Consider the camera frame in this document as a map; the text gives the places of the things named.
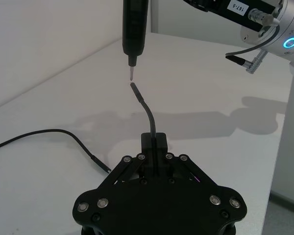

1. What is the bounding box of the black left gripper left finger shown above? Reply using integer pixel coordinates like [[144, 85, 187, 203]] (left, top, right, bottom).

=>
[[98, 133, 156, 191]]

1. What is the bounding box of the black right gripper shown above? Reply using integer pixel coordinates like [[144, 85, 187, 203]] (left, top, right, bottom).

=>
[[183, 0, 289, 32]]

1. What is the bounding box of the thin black cable with plug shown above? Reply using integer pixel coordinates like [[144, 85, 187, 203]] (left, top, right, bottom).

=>
[[0, 82, 158, 175]]

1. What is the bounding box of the black pen-shaped electric tool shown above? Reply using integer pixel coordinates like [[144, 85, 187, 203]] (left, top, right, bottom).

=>
[[121, 0, 146, 82]]

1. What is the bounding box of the thin dark robot wrist cable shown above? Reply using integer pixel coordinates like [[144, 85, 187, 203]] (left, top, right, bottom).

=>
[[224, 8, 281, 74]]

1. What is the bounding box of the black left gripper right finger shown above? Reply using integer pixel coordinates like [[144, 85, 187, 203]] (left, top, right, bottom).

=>
[[154, 133, 217, 191]]

